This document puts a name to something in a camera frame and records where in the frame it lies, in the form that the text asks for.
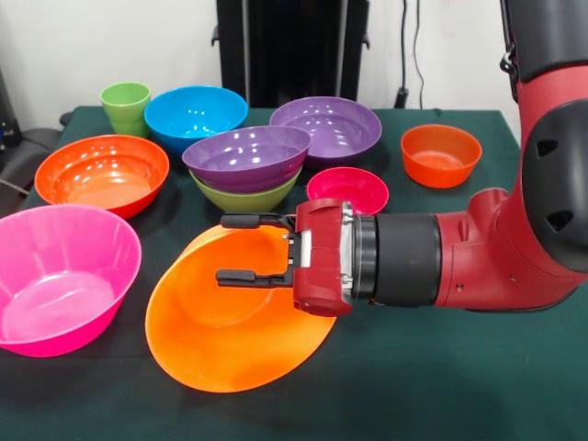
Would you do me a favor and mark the small red-orange plastic bowl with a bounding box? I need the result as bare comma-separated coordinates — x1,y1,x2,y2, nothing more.
400,123,483,189

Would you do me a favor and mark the large orange plastic bowl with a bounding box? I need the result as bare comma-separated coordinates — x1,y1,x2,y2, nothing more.
144,223,339,394

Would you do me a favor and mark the blue plastic bowl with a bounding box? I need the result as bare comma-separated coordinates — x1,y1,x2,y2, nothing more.
143,85,250,157

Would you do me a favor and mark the purple plastic bowl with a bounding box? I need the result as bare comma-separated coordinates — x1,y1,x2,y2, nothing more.
268,96,383,169
181,124,312,194

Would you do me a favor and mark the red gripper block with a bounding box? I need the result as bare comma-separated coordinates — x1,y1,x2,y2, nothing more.
215,198,356,318

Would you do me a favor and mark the small crimson plastic bowl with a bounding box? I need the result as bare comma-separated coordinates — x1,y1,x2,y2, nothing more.
306,166,390,217

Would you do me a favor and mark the large red-orange plastic bowl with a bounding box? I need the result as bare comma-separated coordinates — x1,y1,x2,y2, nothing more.
34,133,171,219

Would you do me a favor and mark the large pink plastic bowl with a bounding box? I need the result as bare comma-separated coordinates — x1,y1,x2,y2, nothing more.
0,204,142,358

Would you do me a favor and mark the green plastic cup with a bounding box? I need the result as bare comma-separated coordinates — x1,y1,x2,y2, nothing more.
99,81,153,139

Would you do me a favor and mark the green plastic bowl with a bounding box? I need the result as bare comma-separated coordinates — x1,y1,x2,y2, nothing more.
188,165,304,219

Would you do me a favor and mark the black chair base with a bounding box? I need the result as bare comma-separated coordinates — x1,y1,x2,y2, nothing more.
0,68,74,203

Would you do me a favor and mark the dark green tablecloth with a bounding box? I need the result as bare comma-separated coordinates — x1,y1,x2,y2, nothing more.
0,106,588,441

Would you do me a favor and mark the black wall cable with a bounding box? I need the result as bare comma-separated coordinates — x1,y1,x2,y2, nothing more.
393,0,426,110

